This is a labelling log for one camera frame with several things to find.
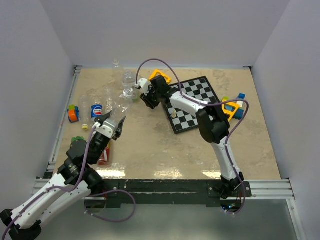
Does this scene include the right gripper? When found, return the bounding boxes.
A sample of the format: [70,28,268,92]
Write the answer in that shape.
[140,85,161,110]

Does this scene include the grapefruit tea bottle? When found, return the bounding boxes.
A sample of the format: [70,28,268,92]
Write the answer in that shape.
[122,70,139,103]

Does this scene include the clear Pocari bottle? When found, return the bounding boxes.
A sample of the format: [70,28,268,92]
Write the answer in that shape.
[112,58,124,87]

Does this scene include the clear slim bottle white cap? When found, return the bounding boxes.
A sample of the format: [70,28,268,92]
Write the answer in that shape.
[110,87,134,122]

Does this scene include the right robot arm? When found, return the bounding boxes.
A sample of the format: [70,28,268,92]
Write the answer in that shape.
[135,75,246,199]

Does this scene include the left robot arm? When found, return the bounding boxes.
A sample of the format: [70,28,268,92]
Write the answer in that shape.
[0,112,126,240]

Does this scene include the Pepsi label bottle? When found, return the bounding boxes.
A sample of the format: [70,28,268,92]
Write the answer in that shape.
[90,94,103,122]

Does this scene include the clear bottle yellow cap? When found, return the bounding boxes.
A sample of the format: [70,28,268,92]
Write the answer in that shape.
[78,94,90,131]

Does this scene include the red label tea bottle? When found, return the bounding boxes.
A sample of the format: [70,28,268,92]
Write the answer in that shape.
[97,144,110,166]

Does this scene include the green plastic bottle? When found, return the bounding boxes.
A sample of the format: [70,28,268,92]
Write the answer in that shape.
[71,136,85,143]

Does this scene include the white chess piece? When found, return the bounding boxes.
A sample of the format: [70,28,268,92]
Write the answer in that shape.
[171,109,177,119]

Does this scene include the yellow triangle toy far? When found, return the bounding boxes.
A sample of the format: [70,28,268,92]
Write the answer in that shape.
[149,69,172,84]

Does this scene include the yellow triangle toy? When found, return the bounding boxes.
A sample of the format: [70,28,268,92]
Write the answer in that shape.
[149,69,172,84]
[221,101,240,122]

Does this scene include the chessboard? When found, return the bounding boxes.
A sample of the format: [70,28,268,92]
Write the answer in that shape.
[163,76,220,134]

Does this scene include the colourful toy car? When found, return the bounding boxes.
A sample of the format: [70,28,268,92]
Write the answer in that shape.
[67,105,79,123]

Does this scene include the yellow triangle toy right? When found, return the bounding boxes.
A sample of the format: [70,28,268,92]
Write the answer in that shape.
[221,101,240,122]

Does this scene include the blue toy blocks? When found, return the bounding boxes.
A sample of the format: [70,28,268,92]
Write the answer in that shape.
[233,93,246,120]

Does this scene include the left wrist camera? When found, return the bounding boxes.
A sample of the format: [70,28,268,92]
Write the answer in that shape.
[93,119,117,139]

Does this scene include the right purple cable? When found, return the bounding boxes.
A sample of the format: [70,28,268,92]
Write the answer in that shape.
[135,58,250,217]

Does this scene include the purple cable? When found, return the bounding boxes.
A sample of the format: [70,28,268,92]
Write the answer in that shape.
[135,58,250,217]
[1,126,97,240]
[84,189,137,223]

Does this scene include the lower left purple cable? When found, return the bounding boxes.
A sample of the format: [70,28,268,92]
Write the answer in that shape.
[84,189,137,223]

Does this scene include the black table front rail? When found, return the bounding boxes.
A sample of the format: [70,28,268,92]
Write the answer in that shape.
[91,179,252,208]

